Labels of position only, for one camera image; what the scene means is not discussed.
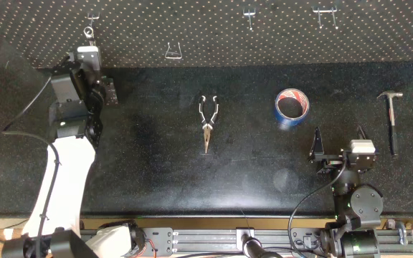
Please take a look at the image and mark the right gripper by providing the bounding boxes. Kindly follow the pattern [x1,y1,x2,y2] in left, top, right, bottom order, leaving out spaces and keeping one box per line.
[308,125,368,176]

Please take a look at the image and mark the black and white pliers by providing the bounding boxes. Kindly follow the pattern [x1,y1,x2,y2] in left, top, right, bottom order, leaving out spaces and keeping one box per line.
[198,95,220,155]

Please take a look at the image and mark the wrench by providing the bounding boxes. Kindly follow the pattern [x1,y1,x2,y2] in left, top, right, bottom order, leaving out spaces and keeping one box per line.
[83,25,97,47]

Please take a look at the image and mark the black pegboard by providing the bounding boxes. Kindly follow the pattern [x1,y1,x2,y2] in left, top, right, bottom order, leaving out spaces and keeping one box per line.
[0,0,413,69]

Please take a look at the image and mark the hammer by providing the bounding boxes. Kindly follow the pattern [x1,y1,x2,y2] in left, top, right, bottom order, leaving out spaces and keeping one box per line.
[376,90,404,158]

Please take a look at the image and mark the roll of blue tape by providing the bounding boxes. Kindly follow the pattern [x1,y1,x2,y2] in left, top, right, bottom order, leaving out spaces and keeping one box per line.
[274,87,310,127]

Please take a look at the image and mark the metal hook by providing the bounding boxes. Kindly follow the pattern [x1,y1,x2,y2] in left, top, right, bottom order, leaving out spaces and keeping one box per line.
[312,6,338,30]
[87,12,100,32]
[164,42,184,60]
[242,7,257,32]

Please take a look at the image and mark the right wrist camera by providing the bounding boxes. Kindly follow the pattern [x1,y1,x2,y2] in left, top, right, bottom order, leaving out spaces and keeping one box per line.
[348,139,377,169]

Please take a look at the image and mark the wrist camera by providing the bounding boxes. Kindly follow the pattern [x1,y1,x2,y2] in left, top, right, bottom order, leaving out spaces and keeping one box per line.
[348,139,377,169]
[75,45,103,72]

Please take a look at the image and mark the black cable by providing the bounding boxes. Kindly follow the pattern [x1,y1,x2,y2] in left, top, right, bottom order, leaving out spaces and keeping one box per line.
[287,159,348,255]
[1,73,62,169]

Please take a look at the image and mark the mounting rail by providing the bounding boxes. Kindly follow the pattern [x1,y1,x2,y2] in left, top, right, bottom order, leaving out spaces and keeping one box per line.
[80,218,413,258]

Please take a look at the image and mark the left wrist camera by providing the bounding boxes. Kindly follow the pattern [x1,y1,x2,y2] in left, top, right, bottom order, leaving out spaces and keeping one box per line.
[75,45,103,72]

